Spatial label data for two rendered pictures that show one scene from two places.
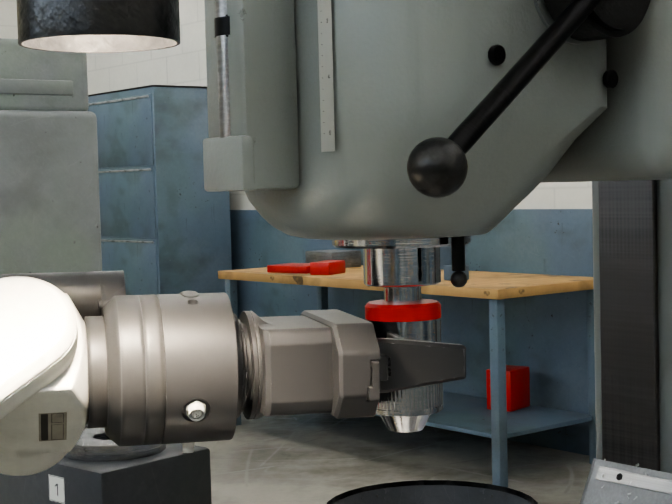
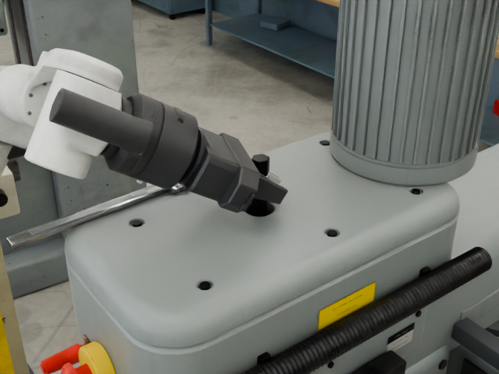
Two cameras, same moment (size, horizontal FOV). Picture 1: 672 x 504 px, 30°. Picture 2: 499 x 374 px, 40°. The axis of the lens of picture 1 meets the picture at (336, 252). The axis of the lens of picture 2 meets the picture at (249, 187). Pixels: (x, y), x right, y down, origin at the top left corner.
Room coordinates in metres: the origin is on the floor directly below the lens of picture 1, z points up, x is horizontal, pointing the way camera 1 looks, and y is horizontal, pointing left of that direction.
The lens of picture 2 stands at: (0.06, -0.05, 2.33)
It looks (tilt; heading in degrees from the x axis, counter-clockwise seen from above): 30 degrees down; 2
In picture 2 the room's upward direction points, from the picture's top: straight up
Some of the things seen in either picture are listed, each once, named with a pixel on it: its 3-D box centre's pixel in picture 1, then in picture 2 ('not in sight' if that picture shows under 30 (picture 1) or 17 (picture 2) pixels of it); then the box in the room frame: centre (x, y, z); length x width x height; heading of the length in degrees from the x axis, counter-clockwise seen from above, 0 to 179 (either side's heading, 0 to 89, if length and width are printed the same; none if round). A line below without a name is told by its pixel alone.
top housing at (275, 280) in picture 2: not in sight; (268, 257); (0.78, -0.05, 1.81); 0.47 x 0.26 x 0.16; 128
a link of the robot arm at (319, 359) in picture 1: (258, 368); not in sight; (0.75, 0.05, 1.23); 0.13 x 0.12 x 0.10; 13
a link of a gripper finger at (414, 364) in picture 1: (417, 364); not in sight; (0.74, -0.05, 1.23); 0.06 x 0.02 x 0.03; 103
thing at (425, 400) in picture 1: (404, 363); not in sight; (0.77, -0.04, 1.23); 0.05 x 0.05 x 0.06
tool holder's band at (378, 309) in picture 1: (402, 309); not in sight; (0.77, -0.04, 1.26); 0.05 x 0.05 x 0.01
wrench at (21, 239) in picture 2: not in sight; (107, 207); (0.76, 0.14, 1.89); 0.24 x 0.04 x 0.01; 130
